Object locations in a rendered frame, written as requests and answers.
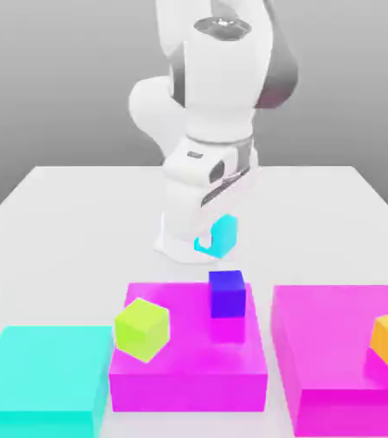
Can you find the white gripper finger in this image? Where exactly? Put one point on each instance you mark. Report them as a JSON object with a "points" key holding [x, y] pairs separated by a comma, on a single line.
{"points": [[206, 232]]}

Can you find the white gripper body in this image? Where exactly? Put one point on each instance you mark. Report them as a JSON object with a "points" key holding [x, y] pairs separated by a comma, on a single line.
{"points": [[226, 195]]}

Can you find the small cyan cube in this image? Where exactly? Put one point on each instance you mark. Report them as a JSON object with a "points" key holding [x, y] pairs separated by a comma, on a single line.
{"points": [[224, 236]]}

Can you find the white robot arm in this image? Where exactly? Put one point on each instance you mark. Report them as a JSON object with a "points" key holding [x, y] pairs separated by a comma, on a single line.
{"points": [[218, 85]]}

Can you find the small blue cube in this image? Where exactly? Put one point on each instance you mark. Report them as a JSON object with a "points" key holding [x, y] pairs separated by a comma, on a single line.
{"points": [[227, 296]]}

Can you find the small lime green cube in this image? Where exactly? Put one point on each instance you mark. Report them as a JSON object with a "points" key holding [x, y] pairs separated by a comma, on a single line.
{"points": [[142, 330]]}

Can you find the large magenta box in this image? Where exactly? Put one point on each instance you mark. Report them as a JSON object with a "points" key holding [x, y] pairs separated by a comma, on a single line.
{"points": [[334, 342], [187, 369]]}

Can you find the large cyan box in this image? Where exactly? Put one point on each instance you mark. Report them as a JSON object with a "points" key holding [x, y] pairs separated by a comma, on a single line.
{"points": [[40, 376]]}

